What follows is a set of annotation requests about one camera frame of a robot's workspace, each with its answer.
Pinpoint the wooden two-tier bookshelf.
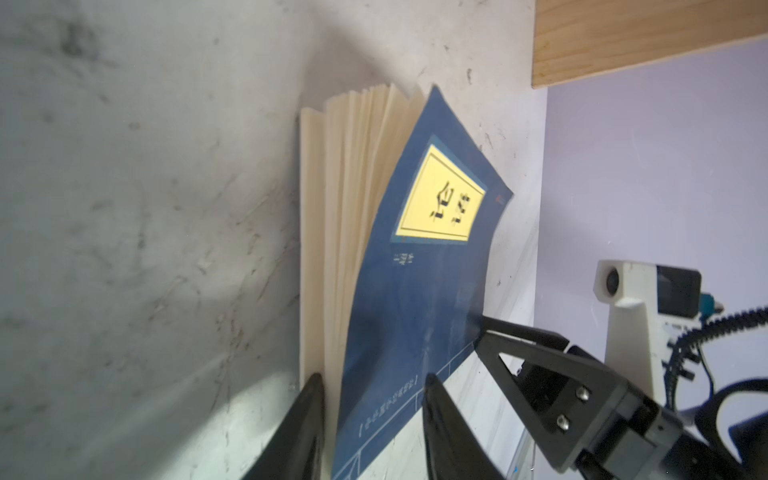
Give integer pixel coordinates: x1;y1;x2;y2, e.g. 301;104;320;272
531;0;767;88

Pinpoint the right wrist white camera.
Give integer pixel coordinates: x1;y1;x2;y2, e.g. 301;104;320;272
594;260;724;405

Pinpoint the dark blue book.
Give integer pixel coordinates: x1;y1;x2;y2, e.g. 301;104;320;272
298;84;513;479

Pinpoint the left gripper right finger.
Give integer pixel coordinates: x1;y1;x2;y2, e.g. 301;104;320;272
422;373;503;480

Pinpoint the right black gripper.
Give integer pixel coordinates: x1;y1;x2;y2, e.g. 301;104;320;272
475;317;751;479

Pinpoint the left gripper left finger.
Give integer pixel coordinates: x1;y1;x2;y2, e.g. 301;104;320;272
243;373;325;480

